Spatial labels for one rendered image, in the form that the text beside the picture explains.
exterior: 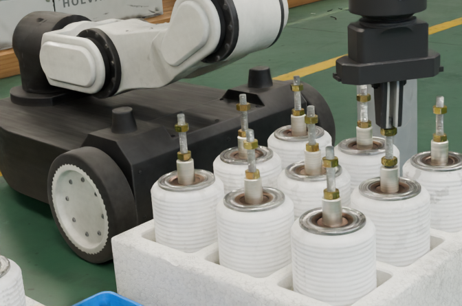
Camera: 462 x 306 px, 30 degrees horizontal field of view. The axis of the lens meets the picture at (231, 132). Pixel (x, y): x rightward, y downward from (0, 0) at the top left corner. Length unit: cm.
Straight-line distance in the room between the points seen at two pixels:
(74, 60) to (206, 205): 71
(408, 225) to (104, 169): 58
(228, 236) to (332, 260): 15
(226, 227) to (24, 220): 79
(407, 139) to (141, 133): 45
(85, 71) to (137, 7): 173
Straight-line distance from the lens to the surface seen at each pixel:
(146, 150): 148
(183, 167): 112
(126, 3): 340
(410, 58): 101
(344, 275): 96
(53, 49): 179
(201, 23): 143
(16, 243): 166
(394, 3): 97
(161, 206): 111
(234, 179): 118
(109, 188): 142
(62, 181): 154
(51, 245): 162
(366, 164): 119
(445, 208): 114
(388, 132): 104
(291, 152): 126
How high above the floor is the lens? 64
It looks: 17 degrees down
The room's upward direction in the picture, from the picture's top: 4 degrees counter-clockwise
